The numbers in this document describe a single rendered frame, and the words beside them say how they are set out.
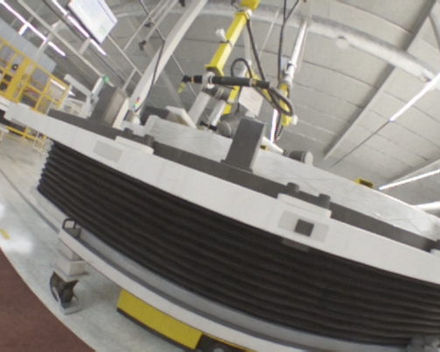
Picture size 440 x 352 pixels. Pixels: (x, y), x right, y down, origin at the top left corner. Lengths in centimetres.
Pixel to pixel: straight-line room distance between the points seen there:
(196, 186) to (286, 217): 19
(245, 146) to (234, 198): 14
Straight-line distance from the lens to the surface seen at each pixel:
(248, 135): 51
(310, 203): 45
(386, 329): 111
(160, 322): 116
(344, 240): 47
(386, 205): 77
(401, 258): 55
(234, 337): 75
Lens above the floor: 79
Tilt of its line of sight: 6 degrees up
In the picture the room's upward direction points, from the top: 21 degrees clockwise
